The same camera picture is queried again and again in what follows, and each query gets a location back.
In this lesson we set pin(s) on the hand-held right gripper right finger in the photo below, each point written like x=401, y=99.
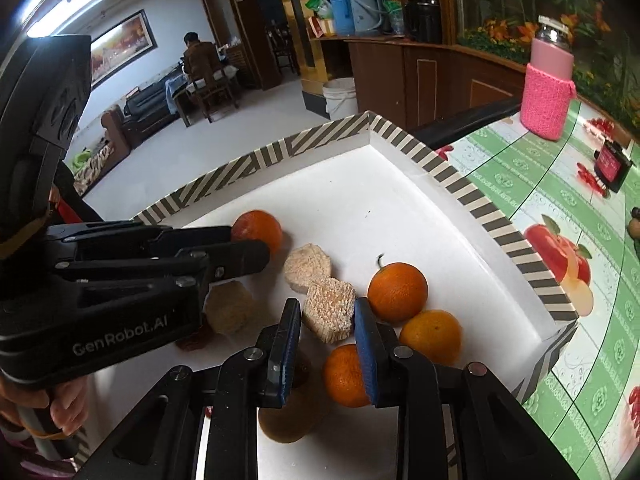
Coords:
x=370, y=355

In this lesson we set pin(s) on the blue thermos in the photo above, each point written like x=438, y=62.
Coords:
x=342, y=12

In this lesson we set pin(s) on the orange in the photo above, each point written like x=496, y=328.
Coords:
x=342, y=377
x=257, y=230
x=430, y=336
x=397, y=292

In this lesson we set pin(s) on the flower wall poster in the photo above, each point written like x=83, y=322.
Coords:
x=510, y=5

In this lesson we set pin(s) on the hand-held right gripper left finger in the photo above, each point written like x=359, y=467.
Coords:
x=289, y=355

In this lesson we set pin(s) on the grey blue thermos jug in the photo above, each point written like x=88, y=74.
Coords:
x=369, y=10

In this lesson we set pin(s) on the person's left hand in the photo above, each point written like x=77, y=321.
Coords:
x=60, y=405

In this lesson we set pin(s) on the black sofa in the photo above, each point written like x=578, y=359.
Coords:
x=147, y=107

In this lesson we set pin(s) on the ceiling light strip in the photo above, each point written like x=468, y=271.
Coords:
x=60, y=7

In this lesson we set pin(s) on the black flask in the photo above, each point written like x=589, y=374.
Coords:
x=424, y=20

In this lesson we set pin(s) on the black jar with pink label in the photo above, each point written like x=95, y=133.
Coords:
x=612, y=165

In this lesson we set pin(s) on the pink bottle with knitted sleeve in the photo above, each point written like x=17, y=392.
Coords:
x=547, y=95

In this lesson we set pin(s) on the small brown kiwi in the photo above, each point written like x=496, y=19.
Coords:
x=635, y=227

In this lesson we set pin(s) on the beige hexagonal cake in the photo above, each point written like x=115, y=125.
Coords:
x=307, y=266
x=330, y=310
x=230, y=306

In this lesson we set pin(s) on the white bucket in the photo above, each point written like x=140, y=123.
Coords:
x=340, y=100

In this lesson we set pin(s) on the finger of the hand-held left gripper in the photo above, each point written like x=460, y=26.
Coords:
x=235, y=257
x=175, y=236

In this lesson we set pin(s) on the black chair back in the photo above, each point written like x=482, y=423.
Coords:
x=465, y=120

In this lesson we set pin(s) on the white tray with striped rim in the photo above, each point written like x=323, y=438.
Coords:
x=400, y=200

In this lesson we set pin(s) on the green snack bag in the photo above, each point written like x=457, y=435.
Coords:
x=320, y=7

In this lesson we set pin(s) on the framed wall picture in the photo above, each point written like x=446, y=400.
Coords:
x=125, y=47

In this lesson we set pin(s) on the green checked printed tablecloth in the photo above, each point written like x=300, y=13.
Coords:
x=575, y=360

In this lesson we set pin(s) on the wooden chair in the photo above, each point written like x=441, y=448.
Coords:
x=212, y=97

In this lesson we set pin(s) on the wooden cabinet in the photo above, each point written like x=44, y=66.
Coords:
x=440, y=80

